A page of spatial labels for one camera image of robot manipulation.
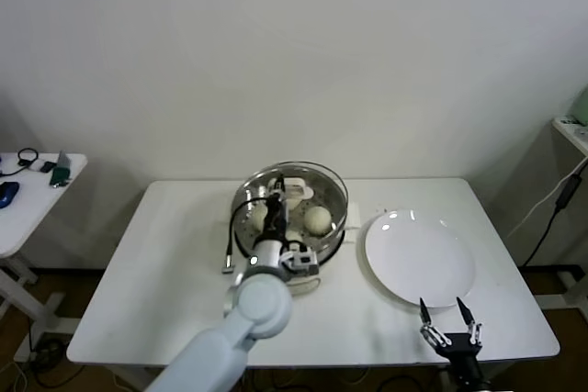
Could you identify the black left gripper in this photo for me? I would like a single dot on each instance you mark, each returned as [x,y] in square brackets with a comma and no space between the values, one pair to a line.
[275,220]

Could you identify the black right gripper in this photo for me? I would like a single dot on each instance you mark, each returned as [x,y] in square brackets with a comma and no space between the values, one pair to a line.
[464,350]

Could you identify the stainless steel steamer basket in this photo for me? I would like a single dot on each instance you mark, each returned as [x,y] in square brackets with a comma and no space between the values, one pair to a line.
[353,216]

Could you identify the large white plate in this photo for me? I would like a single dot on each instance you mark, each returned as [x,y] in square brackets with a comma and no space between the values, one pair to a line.
[413,254]

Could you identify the white electric cooking pot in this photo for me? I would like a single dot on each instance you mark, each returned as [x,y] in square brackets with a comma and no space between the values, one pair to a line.
[308,285]

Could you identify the mint green container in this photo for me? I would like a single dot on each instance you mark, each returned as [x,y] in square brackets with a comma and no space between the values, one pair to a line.
[582,109]

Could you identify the blue computer mouse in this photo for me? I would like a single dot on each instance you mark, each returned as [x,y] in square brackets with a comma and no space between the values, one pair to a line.
[8,193]

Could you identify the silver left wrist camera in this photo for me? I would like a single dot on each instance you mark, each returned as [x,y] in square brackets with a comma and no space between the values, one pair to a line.
[301,261]

